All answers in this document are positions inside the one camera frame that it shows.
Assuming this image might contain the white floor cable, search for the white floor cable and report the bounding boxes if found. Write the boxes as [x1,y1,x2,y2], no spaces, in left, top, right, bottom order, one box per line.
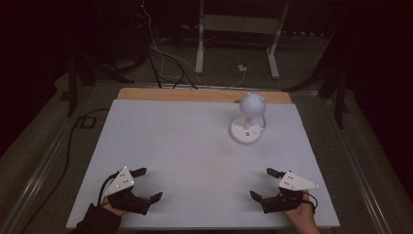
[141,0,247,90]

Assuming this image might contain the white table mat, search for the white table mat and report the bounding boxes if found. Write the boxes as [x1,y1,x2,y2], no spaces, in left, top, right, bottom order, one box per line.
[65,98,341,230]

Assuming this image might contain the person's left hand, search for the person's left hand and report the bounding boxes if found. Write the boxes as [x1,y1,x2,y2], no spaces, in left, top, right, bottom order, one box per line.
[100,200,128,218]

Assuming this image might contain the bundle of black floor cables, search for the bundle of black floor cables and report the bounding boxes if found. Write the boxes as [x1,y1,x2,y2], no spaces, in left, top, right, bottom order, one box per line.
[146,45,200,91]

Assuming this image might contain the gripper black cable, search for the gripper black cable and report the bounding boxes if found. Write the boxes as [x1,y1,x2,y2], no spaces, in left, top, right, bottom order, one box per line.
[303,191,318,215]
[96,171,121,207]

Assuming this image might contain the grey metal stand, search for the grey metal stand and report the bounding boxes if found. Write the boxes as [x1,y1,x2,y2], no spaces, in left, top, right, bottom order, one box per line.
[194,0,290,81]

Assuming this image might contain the black tripod stand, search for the black tripod stand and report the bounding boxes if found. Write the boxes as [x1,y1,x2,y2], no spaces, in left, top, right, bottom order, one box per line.
[59,52,136,118]
[282,64,351,130]

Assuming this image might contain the person's right hand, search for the person's right hand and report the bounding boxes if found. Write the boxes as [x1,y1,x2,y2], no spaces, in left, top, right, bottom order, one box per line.
[283,192,319,229]

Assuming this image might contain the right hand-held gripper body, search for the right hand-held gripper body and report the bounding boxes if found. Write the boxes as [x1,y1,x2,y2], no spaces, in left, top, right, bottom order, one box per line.
[260,171,319,215]

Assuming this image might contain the long black floor cable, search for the long black floor cable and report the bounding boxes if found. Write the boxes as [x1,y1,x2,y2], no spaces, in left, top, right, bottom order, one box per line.
[19,107,111,234]

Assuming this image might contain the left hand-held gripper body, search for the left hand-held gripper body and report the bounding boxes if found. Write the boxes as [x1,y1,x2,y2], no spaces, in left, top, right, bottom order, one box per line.
[102,166,154,216]

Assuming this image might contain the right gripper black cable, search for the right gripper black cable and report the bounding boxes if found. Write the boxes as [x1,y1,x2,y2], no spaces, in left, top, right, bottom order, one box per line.
[303,191,318,215]

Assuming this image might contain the metal floor rail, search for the metal floor rail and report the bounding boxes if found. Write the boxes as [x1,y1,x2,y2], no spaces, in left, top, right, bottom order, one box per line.
[0,123,79,234]
[324,97,391,234]

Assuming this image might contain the white round-headed desk lamp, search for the white round-headed desk lamp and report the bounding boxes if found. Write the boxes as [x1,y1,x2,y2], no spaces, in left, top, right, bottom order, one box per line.
[229,91,268,145]

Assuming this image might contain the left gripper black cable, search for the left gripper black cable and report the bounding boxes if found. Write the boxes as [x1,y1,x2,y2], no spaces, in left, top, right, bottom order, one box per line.
[96,171,121,207]

